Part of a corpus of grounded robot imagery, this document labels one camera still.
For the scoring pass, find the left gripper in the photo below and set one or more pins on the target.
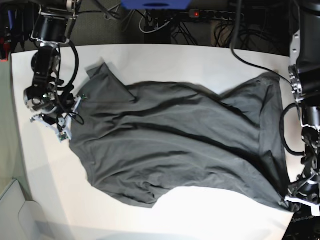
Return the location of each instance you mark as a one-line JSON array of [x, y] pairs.
[[304, 191]]

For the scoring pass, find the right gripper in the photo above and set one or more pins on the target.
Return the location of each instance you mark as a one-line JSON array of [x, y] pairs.
[[59, 118]]

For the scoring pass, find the dark grey t-shirt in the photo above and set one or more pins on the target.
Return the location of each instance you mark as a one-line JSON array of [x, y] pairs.
[[140, 141]]

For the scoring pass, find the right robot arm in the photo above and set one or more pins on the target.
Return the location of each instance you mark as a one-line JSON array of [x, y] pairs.
[[49, 97]]

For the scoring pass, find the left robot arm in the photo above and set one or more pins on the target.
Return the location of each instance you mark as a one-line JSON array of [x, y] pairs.
[[304, 79]]

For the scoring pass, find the red clamp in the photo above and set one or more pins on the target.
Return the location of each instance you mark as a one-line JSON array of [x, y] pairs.
[[5, 48]]

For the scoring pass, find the white side table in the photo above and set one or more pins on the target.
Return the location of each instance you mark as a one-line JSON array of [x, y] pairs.
[[21, 219]]

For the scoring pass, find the blue box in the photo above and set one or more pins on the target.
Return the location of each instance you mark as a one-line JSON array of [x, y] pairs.
[[155, 4]]

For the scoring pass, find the black power strip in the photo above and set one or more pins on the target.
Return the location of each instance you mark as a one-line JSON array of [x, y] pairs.
[[211, 15]]

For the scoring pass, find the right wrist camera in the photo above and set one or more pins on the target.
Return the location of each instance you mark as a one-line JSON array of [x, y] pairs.
[[64, 135]]

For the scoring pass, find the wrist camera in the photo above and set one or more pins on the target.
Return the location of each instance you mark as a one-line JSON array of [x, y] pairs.
[[64, 135], [315, 210]]

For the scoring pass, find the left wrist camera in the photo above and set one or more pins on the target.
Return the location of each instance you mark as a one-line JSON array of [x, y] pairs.
[[315, 210]]

